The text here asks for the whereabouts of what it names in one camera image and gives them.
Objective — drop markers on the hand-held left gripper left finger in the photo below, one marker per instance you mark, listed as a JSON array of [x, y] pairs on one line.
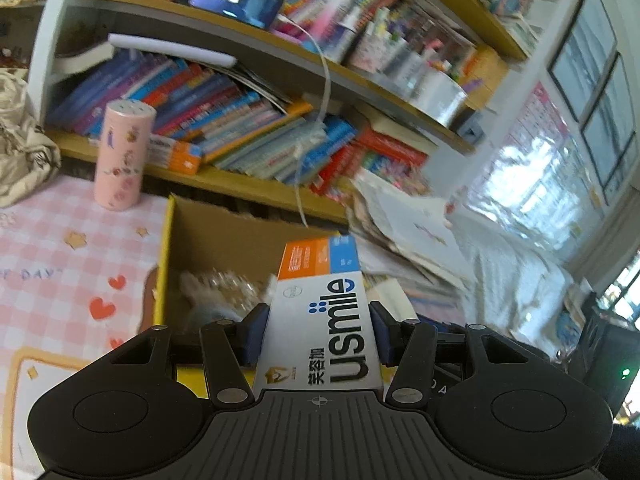
[[252, 335]]

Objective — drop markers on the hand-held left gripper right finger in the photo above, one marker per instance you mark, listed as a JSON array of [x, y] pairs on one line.
[[380, 335]]

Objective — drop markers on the white orange toothpaste box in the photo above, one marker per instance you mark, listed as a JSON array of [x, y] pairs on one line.
[[320, 320]]

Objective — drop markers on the yellow cardboard box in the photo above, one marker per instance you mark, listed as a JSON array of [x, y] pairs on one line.
[[210, 240]]

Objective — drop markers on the white pen container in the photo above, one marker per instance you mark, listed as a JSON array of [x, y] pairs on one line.
[[440, 95]]

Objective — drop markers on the stack of papers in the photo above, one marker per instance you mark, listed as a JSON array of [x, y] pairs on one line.
[[400, 220]]

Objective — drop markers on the black box with green light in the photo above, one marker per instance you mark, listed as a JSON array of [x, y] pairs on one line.
[[595, 365]]

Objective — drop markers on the stack of red thick books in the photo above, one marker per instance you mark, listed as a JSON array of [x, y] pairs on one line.
[[380, 155]]

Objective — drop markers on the silver foil sheet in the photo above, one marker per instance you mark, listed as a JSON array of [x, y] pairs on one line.
[[525, 200]]

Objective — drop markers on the pink checked tablecloth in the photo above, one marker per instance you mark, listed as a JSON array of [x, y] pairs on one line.
[[60, 270]]

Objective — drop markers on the row of thin colourful books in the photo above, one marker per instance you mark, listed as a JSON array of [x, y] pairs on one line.
[[225, 120]]

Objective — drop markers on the pink patterned cylinder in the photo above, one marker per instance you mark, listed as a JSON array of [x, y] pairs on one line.
[[122, 160]]

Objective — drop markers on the clear pen holder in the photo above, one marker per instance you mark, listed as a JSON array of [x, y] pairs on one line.
[[400, 45]]

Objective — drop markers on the beige hoodie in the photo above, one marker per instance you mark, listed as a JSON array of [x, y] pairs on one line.
[[25, 150]]

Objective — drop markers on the white rolled paper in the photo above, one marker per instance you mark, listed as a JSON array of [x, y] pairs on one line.
[[170, 50]]

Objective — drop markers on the white pink spray bottle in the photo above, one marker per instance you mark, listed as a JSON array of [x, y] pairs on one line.
[[337, 20]]

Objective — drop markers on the thick white-paged book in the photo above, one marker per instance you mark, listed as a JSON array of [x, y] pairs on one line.
[[80, 60]]

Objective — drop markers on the blue-edged smartphone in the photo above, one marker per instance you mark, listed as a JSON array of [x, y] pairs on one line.
[[235, 0]]

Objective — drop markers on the white wooden bookshelf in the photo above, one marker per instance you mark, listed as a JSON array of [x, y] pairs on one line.
[[150, 10]]

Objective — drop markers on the black framed window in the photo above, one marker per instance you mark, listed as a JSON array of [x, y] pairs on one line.
[[590, 35]]

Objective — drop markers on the alphabet wall poster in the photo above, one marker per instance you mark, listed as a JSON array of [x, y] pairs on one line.
[[535, 125]]

